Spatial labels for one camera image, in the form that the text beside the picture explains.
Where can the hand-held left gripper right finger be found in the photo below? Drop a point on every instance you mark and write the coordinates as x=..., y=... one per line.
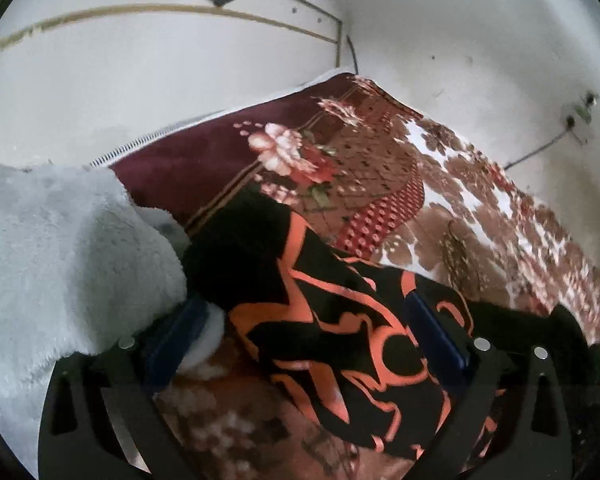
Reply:
x=436, y=331

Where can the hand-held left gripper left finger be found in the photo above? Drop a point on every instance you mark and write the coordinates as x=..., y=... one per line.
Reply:
x=176, y=336

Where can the black garment with orange pattern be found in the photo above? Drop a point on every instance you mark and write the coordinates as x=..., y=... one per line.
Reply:
x=330, y=340

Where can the brown floral bed sheet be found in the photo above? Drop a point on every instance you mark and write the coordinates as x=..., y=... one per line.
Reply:
x=485, y=220

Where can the white fluffy blanket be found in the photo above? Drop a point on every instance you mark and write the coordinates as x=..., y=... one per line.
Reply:
x=65, y=260

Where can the maroon floral cushion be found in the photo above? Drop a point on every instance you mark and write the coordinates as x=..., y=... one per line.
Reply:
x=220, y=160

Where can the white headboard with gold trim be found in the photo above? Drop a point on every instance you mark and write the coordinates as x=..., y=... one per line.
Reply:
x=145, y=60

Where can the wall socket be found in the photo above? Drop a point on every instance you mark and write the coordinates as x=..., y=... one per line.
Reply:
x=582, y=110

